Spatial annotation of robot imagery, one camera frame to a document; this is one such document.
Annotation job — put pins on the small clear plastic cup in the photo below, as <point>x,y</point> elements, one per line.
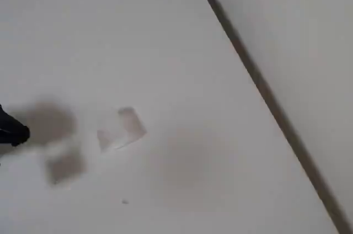
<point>122,130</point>

